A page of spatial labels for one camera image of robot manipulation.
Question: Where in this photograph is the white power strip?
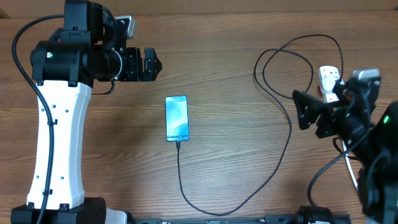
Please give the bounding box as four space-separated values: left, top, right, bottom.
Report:
318 65 340 103

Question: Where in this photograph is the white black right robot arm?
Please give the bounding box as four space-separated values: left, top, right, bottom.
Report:
292 78 397 223

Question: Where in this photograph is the white charger plug adapter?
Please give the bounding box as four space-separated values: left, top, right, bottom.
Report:
320 77 343 94

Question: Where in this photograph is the Samsung Galaxy smartphone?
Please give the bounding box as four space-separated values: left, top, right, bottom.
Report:
165 95 190 142

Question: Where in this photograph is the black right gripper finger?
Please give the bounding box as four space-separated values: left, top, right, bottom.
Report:
292 90 330 130
332 81 349 101

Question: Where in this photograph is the black charger cable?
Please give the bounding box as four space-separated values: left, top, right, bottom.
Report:
175 34 345 217

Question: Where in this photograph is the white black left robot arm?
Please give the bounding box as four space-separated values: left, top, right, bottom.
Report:
11 1 162 223

